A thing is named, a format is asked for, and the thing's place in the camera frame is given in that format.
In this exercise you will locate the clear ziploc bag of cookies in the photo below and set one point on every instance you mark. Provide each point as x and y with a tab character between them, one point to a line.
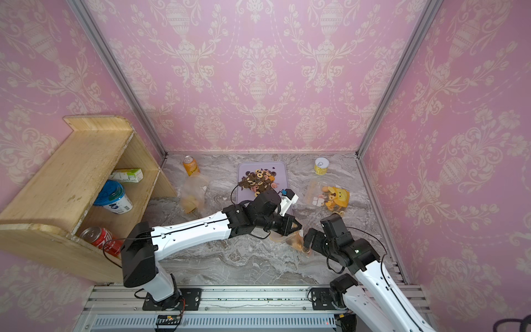
192	193

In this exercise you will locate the aluminium frame post right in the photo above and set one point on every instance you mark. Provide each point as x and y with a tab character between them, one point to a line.
412	46

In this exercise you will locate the blue lid white tub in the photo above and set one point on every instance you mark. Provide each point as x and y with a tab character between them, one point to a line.
113	198

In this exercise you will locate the ziploc bag with yellow chick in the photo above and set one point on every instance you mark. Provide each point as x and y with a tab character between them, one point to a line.
295	240

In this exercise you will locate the aluminium frame post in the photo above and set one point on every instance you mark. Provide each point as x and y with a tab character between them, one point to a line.
412	46
102	47

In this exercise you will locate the pile of assorted cookies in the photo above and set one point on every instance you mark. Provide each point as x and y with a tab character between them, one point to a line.
259	181

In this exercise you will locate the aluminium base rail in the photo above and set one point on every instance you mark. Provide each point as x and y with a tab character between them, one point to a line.
258	308

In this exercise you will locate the green white carton box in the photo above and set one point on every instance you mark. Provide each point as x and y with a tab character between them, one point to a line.
131	175

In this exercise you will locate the red soda can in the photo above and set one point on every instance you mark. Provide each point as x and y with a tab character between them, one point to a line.
103	240

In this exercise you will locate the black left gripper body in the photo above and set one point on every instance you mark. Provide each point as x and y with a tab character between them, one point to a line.
274	222

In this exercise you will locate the aluminium frame post left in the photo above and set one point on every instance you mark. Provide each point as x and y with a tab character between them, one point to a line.
102	47

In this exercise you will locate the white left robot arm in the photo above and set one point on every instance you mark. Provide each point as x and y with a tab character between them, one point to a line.
146	246

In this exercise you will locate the lilac plastic tray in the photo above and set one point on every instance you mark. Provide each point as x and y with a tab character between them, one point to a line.
276	166

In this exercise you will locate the orange Schweppes soda can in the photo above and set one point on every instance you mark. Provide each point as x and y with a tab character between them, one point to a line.
191	166

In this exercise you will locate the wooden shelf unit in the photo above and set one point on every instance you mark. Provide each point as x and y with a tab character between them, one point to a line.
44	221

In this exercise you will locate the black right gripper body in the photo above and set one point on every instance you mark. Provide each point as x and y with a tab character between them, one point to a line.
333	250

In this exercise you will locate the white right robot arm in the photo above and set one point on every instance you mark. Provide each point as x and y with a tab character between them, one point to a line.
364	285

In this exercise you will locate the yellow tin can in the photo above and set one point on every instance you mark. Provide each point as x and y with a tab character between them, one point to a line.
321	165

